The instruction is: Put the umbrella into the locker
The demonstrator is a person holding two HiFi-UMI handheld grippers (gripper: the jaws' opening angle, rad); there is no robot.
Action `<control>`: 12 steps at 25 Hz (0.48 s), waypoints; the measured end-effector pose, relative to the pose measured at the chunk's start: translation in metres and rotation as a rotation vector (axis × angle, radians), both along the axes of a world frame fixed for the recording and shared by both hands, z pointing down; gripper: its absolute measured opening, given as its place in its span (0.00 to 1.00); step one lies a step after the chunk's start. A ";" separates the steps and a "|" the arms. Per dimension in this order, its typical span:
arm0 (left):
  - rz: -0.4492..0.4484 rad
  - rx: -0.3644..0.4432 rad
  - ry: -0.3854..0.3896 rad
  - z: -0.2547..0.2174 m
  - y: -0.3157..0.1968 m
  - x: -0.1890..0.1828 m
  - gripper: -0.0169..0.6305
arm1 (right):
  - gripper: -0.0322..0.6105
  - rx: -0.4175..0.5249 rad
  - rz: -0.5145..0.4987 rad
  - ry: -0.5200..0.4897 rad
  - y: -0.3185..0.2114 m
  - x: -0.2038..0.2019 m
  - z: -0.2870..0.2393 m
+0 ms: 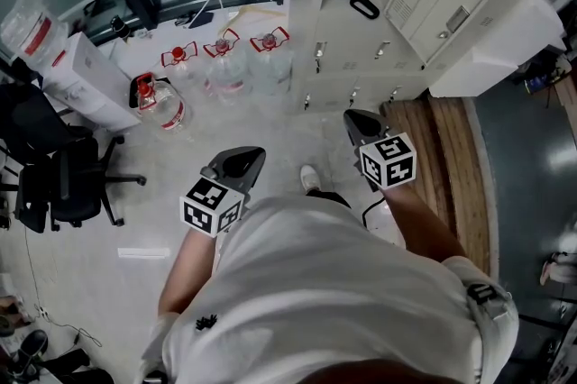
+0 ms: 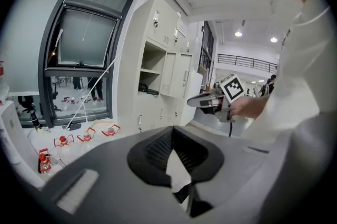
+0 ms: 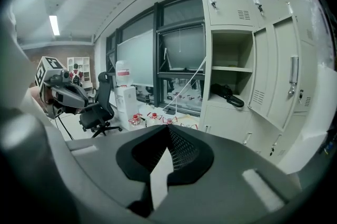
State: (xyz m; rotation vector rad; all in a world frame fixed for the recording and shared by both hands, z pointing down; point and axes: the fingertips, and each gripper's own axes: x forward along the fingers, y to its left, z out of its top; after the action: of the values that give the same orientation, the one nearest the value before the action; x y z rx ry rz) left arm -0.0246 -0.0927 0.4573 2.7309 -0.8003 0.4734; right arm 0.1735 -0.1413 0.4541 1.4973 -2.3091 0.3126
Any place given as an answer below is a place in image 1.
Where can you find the black office chair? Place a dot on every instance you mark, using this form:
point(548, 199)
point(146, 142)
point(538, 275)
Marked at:
point(54, 175)

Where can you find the wooden platform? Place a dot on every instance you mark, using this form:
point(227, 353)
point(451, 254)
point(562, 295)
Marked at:
point(451, 170)

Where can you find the small black bottle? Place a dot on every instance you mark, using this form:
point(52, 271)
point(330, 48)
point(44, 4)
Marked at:
point(120, 28)

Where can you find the person's black trousers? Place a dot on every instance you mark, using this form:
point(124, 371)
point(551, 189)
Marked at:
point(329, 196)

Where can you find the large clear dispenser bottle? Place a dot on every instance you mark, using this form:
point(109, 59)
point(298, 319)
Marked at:
point(31, 26)

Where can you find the black phone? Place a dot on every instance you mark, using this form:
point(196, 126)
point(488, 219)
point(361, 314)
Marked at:
point(201, 20)

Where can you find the person's right white shoe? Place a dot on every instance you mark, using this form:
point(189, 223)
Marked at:
point(310, 178)

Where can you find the person's left forearm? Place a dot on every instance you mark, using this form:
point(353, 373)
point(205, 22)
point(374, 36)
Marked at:
point(189, 274)

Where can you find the white metal locker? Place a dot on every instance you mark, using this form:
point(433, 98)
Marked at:
point(342, 53)

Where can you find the person's right forearm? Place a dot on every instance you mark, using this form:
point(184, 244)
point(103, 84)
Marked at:
point(419, 224)

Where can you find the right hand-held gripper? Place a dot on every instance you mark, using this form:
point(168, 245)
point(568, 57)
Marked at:
point(390, 161)

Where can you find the person's white t-shirt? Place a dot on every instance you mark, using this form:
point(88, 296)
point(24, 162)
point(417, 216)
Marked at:
point(324, 292)

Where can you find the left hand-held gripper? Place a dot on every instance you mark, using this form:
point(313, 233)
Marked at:
point(209, 208)

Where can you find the white box cabinet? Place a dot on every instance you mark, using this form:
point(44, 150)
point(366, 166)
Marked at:
point(496, 44)

